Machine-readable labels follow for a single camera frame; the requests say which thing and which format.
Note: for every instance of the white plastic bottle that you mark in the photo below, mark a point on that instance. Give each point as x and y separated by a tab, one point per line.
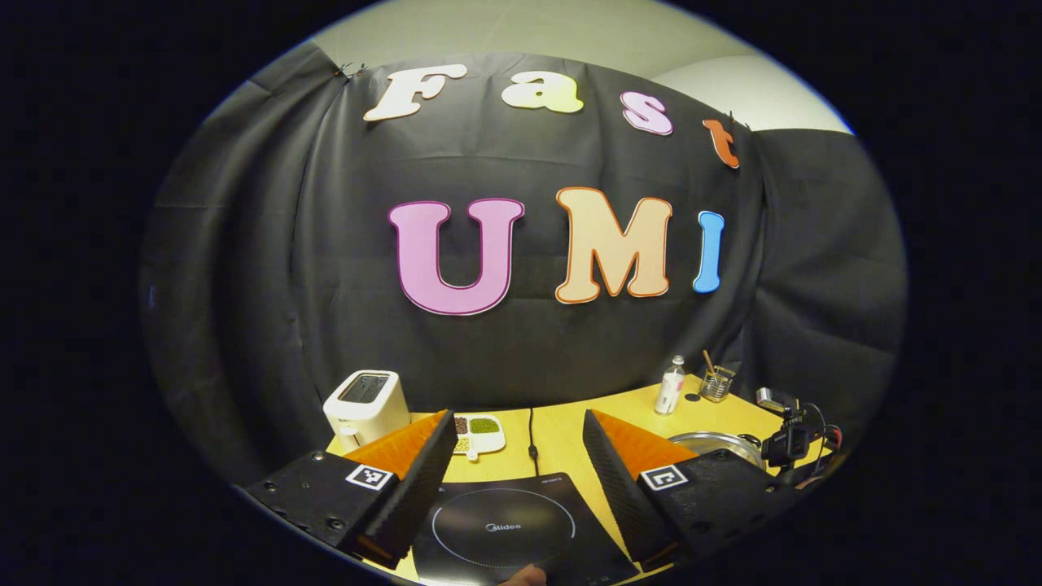
669	391

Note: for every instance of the stainless steel pot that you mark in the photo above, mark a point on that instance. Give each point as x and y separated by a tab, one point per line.
716	443

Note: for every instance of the black induction cooktop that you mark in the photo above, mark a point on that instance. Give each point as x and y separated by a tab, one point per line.
505	529

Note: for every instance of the white toaster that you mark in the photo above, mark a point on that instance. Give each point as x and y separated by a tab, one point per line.
366	407

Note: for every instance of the white divided bean dish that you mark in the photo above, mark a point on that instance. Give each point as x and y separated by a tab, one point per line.
483	435

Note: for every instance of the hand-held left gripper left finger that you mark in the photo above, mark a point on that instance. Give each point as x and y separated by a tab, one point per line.
415	488

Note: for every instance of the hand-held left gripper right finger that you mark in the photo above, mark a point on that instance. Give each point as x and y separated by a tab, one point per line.
619	488

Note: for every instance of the black backdrop cloth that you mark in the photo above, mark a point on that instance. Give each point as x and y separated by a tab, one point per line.
285	285

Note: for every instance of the small clear cup with sticks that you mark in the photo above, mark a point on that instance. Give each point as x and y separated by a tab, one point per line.
716	384

